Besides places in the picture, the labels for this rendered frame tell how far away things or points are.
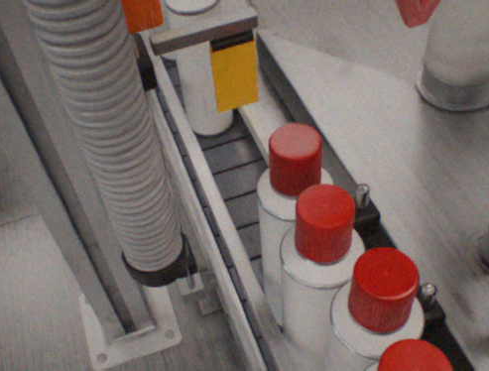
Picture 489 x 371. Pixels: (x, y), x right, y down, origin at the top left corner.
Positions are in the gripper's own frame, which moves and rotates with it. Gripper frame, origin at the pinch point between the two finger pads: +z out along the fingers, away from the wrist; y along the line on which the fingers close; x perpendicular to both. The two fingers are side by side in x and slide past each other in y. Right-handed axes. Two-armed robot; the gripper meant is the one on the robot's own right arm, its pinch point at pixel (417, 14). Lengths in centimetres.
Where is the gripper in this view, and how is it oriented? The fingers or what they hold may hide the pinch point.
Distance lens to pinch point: 45.4
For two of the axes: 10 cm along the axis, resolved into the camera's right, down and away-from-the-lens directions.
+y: -3.3, -7.2, 6.1
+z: 1.2, 6.1, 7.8
